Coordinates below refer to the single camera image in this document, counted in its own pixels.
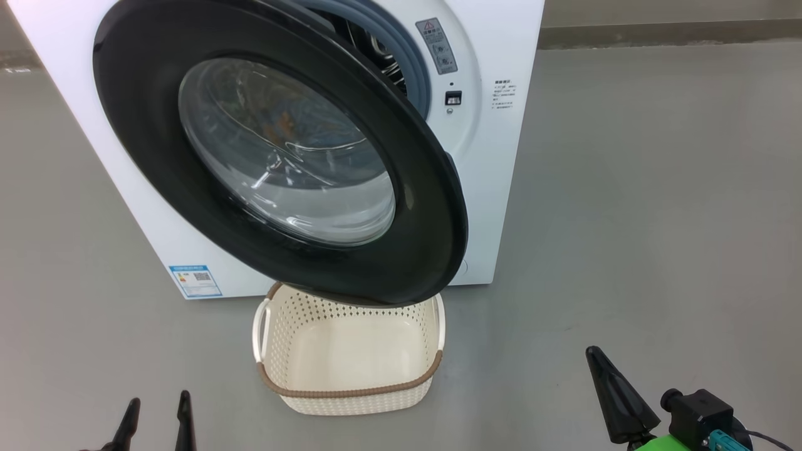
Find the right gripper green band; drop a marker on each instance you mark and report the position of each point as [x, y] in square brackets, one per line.
[670, 445]

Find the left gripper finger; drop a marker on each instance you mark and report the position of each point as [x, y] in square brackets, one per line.
[185, 426]
[125, 432]

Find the black-rimmed glass washer door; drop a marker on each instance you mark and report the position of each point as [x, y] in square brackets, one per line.
[156, 125]

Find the blue orange-print garment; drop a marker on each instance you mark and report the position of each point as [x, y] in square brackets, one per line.
[319, 134]

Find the white front-load washing machine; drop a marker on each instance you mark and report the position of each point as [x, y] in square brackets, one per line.
[501, 188]

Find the stainless steel washing machine drum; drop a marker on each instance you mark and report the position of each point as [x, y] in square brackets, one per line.
[382, 56]

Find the blue energy label sticker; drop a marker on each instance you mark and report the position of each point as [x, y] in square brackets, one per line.
[195, 281]

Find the cream perforated laundry basket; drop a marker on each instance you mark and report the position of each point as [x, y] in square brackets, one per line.
[351, 357]

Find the small printed text label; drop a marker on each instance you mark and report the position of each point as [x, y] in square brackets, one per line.
[504, 94]

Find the grey warning sticker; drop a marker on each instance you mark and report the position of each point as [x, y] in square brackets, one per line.
[437, 46]

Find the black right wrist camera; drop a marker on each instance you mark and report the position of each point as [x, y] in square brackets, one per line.
[702, 413]

